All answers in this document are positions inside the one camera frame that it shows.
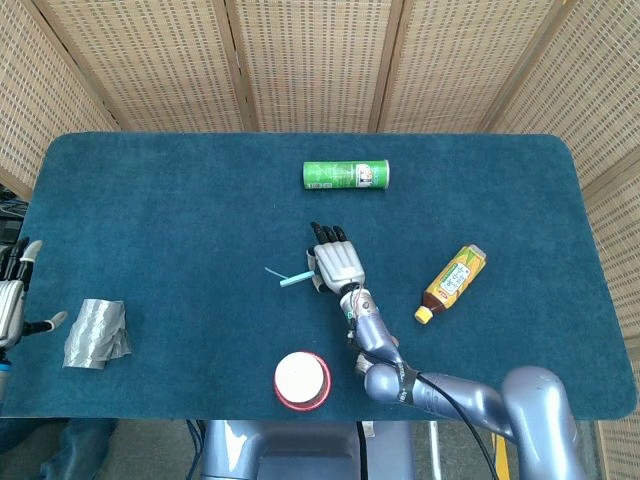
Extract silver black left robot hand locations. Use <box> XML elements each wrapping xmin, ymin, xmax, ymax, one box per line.
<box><xmin>0</xmin><ymin>237</ymin><xmax>69</xmax><ymax>351</ymax></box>

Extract green chips can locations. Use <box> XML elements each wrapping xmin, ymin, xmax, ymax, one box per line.
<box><xmin>301</xmin><ymin>159</ymin><xmax>391</xmax><ymax>192</ymax></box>

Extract light blue toothbrush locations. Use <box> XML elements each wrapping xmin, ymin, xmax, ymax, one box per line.
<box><xmin>279</xmin><ymin>271</ymin><xmax>315</xmax><ymax>289</ymax></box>

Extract yellow-capped tea bottle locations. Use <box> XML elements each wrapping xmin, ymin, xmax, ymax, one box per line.
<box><xmin>413</xmin><ymin>243</ymin><xmax>488</xmax><ymax>326</ymax></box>

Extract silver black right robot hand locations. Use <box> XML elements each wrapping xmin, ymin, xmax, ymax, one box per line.
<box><xmin>304</xmin><ymin>221</ymin><xmax>366</xmax><ymax>295</ymax></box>

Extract teal carpet table cover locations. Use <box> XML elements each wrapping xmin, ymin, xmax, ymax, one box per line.
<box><xmin>0</xmin><ymin>131</ymin><xmax>639</xmax><ymax>422</ymax></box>

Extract red cup with white lid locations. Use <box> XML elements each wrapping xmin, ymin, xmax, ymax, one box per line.
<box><xmin>273</xmin><ymin>351</ymin><xmax>333</xmax><ymax>413</ymax></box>

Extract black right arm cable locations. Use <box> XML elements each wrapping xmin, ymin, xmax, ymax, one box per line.
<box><xmin>347</xmin><ymin>319</ymin><xmax>501</xmax><ymax>480</ymax></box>

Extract blue fabric under table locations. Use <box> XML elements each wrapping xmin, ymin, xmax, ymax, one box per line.
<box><xmin>39</xmin><ymin>418</ymin><xmax>119</xmax><ymax>480</ymax></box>

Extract grey-blue robot torso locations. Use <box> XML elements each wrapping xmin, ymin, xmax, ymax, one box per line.
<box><xmin>198</xmin><ymin>419</ymin><xmax>416</xmax><ymax>480</ymax></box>

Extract bamboo folding screen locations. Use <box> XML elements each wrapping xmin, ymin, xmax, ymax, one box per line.
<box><xmin>0</xmin><ymin>0</ymin><xmax>640</xmax><ymax>480</ymax></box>

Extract blue floor cables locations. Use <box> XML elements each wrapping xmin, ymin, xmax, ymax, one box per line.
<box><xmin>185</xmin><ymin>419</ymin><xmax>207</xmax><ymax>480</ymax></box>

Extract dark equipment behind table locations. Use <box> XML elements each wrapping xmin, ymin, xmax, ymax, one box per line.
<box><xmin>0</xmin><ymin>184</ymin><xmax>27</xmax><ymax>246</ymax></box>

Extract crumpled silver foil bag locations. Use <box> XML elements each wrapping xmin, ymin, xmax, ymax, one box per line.
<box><xmin>62</xmin><ymin>298</ymin><xmax>133</xmax><ymax>371</ymax></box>

